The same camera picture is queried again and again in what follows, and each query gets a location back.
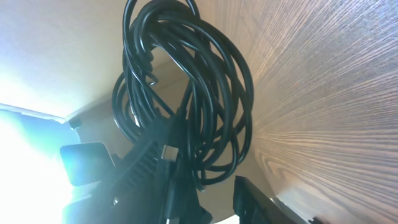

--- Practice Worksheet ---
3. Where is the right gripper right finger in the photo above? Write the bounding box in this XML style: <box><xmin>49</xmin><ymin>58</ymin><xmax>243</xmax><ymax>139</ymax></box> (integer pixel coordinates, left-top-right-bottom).
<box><xmin>232</xmin><ymin>175</ymin><xmax>308</xmax><ymax>224</ymax></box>

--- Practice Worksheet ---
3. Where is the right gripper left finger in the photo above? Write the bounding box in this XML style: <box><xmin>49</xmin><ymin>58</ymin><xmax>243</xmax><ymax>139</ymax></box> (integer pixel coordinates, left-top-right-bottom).
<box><xmin>63</xmin><ymin>111</ymin><xmax>213</xmax><ymax>224</ymax></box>

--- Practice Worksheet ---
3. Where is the black usb cable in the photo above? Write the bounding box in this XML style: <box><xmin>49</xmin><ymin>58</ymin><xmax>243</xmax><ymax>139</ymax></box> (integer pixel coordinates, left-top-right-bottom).
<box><xmin>111</xmin><ymin>0</ymin><xmax>255</xmax><ymax>192</ymax></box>

